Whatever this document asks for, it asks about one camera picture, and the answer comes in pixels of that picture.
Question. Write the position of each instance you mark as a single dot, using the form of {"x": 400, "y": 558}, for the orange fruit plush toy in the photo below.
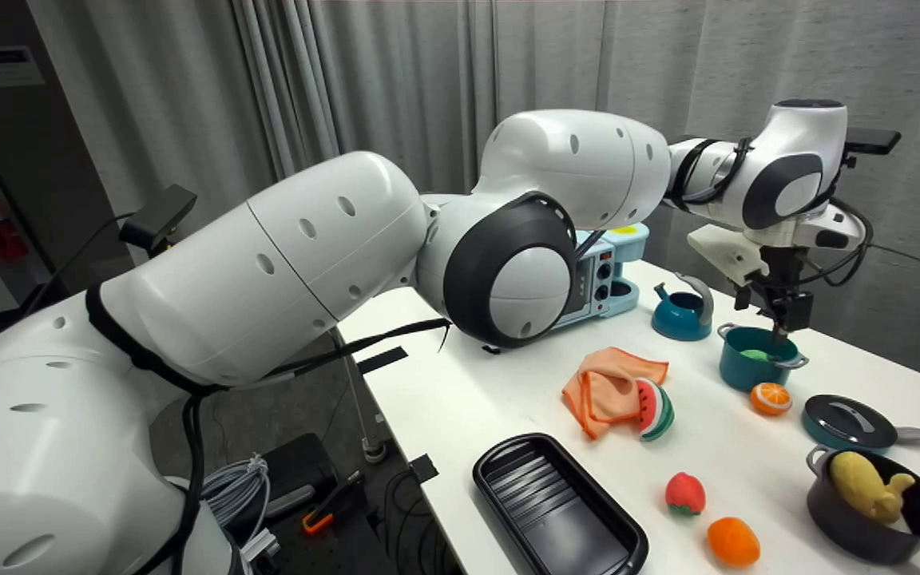
{"x": 734, "y": 544}

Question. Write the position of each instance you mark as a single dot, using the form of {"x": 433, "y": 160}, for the black tape strip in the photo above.
{"x": 422, "y": 466}
{"x": 382, "y": 359}

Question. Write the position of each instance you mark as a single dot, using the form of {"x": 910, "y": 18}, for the black camera on clamp mount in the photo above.
{"x": 162, "y": 219}

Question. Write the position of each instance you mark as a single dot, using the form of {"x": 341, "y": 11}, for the red peach plush toy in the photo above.
{"x": 685, "y": 495}

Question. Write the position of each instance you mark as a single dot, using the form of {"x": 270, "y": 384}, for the blue toy pot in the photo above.
{"x": 748, "y": 373}

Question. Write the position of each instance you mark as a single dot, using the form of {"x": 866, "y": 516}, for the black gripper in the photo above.
{"x": 788, "y": 277}

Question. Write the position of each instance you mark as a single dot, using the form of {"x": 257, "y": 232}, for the black box on floor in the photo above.
{"x": 294, "y": 466}

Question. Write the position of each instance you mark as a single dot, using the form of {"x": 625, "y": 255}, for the light blue toy oven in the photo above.
{"x": 609, "y": 277}

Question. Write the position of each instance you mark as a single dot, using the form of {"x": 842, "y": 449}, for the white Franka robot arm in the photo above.
{"x": 302, "y": 258}

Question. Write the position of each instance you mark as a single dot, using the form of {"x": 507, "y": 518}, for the black rectangular tray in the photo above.
{"x": 557, "y": 505}

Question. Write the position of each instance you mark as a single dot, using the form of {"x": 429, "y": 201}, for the half orange toy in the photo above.
{"x": 771, "y": 401}

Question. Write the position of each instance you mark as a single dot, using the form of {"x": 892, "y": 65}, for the small blue toy kettle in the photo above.
{"x": 681, "y": 317}

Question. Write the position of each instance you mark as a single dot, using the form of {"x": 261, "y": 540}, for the orange cloth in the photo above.
{"x": 598, "y": 388}

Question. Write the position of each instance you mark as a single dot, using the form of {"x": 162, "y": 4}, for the white wall label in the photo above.
{"x": 12, "y": 65}

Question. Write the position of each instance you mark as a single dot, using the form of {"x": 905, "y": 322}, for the watermelon slice plush toy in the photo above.
{"x": 656, "y": 410}

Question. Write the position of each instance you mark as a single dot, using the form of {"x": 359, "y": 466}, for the yellow banana plush toy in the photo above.
{"x": 863, "y": 481}

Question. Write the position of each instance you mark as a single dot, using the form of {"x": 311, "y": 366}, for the black pot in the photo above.
{"x": 853, "y": 531}

